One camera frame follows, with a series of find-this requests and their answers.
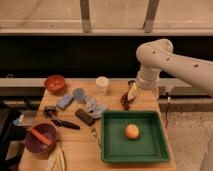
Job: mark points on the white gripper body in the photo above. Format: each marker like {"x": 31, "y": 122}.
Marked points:
{"x": 147, "y": 79}

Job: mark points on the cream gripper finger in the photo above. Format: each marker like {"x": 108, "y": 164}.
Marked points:
{"x": 132, "y": 91}

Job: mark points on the blue sponge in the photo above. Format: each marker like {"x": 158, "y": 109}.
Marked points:
{"x": 65, "y": 101}

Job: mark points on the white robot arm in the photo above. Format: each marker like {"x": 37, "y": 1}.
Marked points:
{"x": 157, "y": 56}

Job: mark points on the white cylindrical cup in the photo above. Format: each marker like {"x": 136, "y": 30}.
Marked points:
{"x": 102, "y": 84}

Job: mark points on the crumpled blue-white cloth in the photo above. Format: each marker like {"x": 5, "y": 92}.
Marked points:
{"x": 94, "y": 108}

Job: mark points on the orange fruit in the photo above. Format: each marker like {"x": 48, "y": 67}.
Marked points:
{"x": 132, "y": 131}

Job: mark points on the green plastic tray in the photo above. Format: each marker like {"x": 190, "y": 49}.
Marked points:
{"x": 149, "y": 147}

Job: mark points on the black rectangular remote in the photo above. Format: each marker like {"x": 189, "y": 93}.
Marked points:
{"x": 85, "y": 117}

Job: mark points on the small metal fork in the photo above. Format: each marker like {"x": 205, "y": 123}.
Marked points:
{"x": 95, "y": 135}

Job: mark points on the red-orange bowl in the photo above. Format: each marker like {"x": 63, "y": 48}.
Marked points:
{"x": 54, "y": 83}

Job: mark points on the orange carrot stick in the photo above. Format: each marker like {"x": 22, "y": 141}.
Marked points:
{"x": 40, "y": 137}

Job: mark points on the purple bowl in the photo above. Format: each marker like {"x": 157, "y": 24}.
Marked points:
{"x": 35, "y": 146}

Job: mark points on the black handled tool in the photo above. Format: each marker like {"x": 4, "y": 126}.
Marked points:
{"x": 51, "y": 111}

